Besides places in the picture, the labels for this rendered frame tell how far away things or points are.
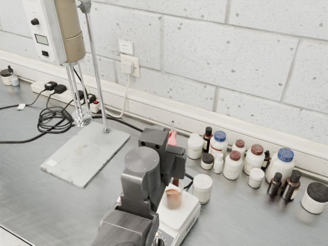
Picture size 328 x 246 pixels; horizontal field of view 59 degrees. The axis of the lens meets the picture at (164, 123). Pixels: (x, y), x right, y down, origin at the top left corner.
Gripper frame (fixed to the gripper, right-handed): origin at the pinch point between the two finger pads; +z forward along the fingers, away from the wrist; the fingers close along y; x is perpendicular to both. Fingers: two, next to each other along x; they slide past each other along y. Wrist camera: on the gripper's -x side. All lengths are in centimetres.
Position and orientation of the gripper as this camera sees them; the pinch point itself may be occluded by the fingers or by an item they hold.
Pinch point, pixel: (172, 134)
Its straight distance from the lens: 65.1
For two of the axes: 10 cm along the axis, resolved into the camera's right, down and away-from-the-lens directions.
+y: -9.5, -1.9, 2.4
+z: 3.0, -6.1, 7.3
